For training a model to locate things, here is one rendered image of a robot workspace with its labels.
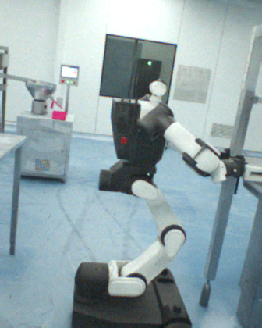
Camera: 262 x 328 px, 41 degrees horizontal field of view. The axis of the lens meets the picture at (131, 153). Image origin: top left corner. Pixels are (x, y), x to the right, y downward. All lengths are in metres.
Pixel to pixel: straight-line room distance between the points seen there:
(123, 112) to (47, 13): 5.38
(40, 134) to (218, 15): 4.52
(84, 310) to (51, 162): 2.47
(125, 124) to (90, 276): 0.86
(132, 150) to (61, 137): 2.49
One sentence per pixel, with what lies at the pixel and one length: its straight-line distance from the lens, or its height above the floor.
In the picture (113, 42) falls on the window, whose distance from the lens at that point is 6.91.
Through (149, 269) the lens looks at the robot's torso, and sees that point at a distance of 2.06.
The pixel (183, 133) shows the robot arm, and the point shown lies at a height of 1.21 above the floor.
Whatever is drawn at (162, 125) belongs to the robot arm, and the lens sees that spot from 1.52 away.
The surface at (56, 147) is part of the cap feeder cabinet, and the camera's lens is 4.17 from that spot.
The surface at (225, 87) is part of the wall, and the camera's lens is 7.44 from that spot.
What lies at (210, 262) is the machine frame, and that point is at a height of 0.32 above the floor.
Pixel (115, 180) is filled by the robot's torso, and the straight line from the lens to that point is 1.79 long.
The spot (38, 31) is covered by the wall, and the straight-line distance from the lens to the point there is 6.94.
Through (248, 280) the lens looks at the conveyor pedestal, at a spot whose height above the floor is 0.30.
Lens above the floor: 1.44
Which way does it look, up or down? 13 degrees down
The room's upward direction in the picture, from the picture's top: 8 degrees clockwise
